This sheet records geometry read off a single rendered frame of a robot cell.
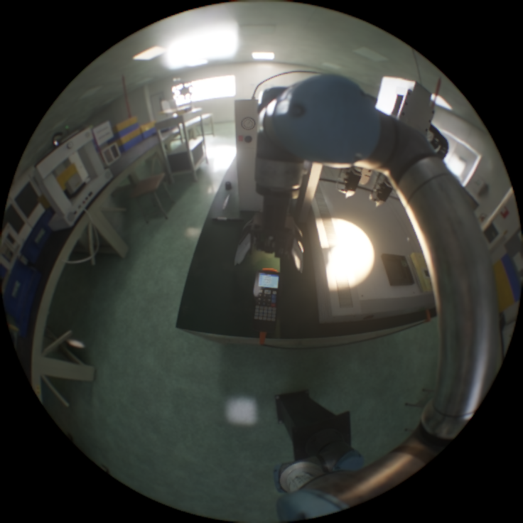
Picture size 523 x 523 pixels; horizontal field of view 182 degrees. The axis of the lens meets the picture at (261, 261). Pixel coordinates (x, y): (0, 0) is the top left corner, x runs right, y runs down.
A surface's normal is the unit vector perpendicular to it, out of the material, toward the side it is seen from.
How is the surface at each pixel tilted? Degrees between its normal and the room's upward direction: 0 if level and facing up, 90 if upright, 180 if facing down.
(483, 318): 52
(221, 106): 90
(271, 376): 0
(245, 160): 90
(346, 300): 0
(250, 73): 90
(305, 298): 0
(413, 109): 90
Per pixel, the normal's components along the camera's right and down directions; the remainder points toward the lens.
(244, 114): -0.04, 0.84
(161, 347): 0.03, -0.54
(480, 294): -0.73, -0.13
